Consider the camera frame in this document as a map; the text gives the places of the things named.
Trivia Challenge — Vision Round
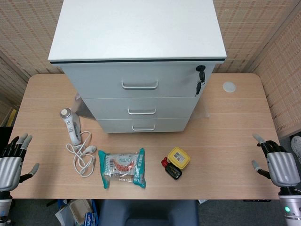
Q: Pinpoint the black bottle with red cap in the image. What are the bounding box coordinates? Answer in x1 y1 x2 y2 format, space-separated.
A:
161 157 182 180

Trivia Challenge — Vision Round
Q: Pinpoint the tall white drawer with lock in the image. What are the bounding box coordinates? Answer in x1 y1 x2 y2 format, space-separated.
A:
61 61 216 99

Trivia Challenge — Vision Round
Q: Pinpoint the black key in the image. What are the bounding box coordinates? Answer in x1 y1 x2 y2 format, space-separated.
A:
196 65 206 83
195 81 205 97

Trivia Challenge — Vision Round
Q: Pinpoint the white shoe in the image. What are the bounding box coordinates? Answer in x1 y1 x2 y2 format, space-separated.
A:
291 136 301 163

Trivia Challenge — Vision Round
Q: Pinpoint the white drawer of medium height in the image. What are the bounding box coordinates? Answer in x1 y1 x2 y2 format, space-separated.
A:
82 97 199 120

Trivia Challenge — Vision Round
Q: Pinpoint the white power cable with plug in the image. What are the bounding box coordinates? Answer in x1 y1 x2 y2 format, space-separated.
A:
66 131 98 178

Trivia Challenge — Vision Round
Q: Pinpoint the beige cardboard tray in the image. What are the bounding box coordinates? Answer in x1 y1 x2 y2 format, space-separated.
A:
68 200 94 226

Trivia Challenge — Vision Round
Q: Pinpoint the shallow white drawer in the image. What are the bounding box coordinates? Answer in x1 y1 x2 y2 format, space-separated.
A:
96 117 190 134

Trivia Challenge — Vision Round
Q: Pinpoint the white handheld electric device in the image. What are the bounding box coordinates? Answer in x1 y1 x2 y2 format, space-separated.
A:
60 108 82 146

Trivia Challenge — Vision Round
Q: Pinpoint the medium silver drawer handle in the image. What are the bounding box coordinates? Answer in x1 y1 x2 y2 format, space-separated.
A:
127 108 157 116

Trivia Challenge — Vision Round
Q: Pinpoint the short silver drawer handle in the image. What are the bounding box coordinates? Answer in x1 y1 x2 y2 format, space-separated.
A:
132 124 156 131

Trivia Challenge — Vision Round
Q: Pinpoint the teal snack packet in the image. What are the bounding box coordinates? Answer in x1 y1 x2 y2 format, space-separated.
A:
98 147 146 190

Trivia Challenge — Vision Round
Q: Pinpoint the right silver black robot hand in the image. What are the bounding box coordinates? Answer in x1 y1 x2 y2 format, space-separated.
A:
251 133 301 188

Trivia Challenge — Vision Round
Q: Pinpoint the long silver drawer handle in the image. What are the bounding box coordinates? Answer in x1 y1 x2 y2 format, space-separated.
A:
121 80 158 90

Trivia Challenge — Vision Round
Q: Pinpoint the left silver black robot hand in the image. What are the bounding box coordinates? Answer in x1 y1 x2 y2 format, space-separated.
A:
0 133 40 192

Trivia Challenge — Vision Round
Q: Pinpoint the yellow plastic box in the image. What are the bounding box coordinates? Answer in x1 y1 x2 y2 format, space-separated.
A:
167 147 191 170

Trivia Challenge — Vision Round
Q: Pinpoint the grey round table grommet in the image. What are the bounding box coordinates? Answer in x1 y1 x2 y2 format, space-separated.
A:
222 81 237 93

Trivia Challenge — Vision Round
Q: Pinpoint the white three-drawer cabinet body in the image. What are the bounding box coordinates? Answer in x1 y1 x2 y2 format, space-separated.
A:
48 0 228 134

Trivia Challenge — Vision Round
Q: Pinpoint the blue tissue pack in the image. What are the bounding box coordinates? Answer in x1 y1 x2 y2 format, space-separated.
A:
83 211 99 226

